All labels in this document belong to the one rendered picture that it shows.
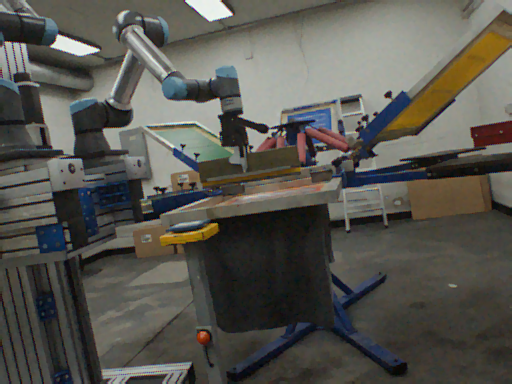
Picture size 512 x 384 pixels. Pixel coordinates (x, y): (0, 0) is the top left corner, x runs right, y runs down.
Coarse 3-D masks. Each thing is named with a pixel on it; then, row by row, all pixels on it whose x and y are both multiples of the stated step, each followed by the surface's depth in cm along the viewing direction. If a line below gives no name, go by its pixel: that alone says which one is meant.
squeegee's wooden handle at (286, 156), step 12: (252, 156) 145; (264, 156) 144; (276, 156) 143; (288, 156) 142; (204, 168) 149; (216, 168) 148; (228, 168) 147; (240, 168) 146; (252, 168) 145; (264, 168) 144; (204, 180) 150
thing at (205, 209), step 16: (256, 192) 210; (304, 192) 133; (320, 192) 128; (336, 192) 128; (192, 208) 159; (208, 208) 137; (224, 208) 136; (240, 208) 134; (256, 208) 133; (272, 208) 132
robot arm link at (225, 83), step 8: (216, 72) 143; (224, 72) 141; (232, 72) 142; (216, 80) 143; (224, 80) 142; (232, 80) 142; (216, 88) 144; (224, 88) 142; (232, 88) 142; (224, 96) 142; (232, 96) 142; (240, 96) 144
